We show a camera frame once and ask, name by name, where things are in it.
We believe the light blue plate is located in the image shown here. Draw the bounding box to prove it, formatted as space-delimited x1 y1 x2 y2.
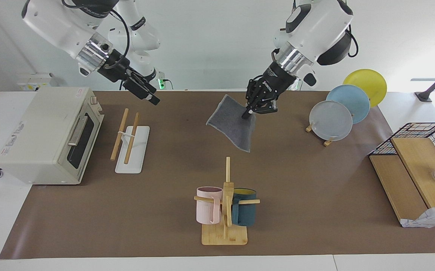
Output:
326 84 371 125

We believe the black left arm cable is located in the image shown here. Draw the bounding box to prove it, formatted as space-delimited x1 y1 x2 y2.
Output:
344 23 359 58

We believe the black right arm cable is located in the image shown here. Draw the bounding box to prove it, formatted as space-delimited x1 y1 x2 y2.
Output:
62 0 132 70

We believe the yellow plate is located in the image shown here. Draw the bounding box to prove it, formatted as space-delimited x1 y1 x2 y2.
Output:
343 69 388 108

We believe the white power strip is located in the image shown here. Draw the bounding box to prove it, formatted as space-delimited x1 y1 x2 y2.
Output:
17 73 58 91

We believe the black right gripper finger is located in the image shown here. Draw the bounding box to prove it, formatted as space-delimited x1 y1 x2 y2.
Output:
126 68 158 95
122 77 161 106

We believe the purple grey-backed towel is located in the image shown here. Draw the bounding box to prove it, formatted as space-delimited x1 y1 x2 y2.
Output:
206 94 257 153

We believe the dark teal mug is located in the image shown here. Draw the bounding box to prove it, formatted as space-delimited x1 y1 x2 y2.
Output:
231 188 258 227

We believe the wooden box shelf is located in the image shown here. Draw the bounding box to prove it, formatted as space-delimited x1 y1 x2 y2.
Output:
369 137 435 226

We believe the wooden mug tree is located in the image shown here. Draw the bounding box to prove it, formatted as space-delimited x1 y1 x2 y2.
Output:
194 157 260 246

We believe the wooden plate rack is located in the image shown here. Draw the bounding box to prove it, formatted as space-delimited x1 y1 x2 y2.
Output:
305 122 335 147

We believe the white marbled cloth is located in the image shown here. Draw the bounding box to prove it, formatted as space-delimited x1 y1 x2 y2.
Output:
400 203 435 228

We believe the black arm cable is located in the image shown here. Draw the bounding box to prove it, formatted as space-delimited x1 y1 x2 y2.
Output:
62 0 132 70
344 23 359 58

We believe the grey plate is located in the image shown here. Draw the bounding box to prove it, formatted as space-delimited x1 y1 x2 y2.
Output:
309 100 353 142

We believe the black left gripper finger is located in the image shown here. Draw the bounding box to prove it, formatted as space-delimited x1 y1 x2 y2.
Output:
255 90 278 115
242 77 265 119

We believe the white wooden-bar towel rack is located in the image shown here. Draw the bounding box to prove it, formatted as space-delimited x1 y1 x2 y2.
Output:
110 108 151 174

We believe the cream toaster oven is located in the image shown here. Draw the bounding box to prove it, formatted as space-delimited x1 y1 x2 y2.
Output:
0 87 105 186

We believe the pink mug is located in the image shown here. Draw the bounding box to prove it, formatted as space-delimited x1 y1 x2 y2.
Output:
196 186 224 225

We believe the brown table mat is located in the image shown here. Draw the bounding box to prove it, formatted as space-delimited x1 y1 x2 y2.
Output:
0 90 435 259

